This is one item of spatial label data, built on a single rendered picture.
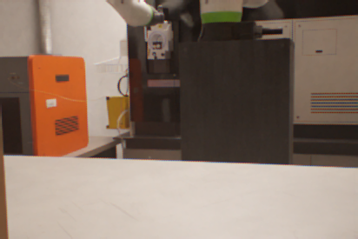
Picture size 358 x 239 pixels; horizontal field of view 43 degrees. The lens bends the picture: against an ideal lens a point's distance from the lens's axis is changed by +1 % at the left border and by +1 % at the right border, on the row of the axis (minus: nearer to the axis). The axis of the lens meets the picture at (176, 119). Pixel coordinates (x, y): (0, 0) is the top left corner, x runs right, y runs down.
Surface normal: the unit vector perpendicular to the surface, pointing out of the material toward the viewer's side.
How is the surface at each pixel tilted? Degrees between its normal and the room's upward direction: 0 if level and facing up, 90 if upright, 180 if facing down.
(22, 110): 90
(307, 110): 90
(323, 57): 90
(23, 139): 90
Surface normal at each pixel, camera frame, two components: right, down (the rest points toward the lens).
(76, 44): -0.26, 0.12
